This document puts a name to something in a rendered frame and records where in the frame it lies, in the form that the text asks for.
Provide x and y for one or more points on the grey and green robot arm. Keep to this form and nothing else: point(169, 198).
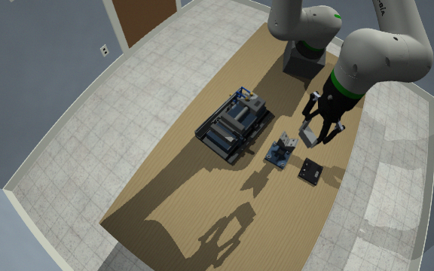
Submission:
point(400, 51)

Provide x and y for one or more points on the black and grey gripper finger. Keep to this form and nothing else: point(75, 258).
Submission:
point(306, 112)
point(325, 129)

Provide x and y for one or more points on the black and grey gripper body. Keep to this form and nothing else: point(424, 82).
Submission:
point(328, 109)

